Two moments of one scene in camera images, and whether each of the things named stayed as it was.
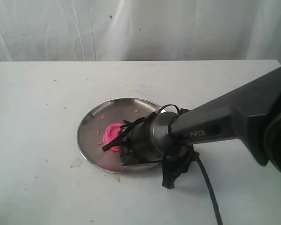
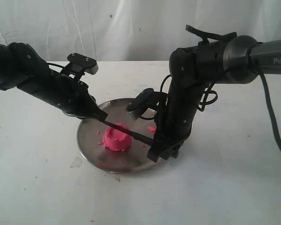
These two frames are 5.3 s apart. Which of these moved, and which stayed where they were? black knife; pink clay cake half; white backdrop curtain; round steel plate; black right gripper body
Moved: black knife; black right gripper body
Stayed: white backdrop curtain; round steel plate; pink clay cake half
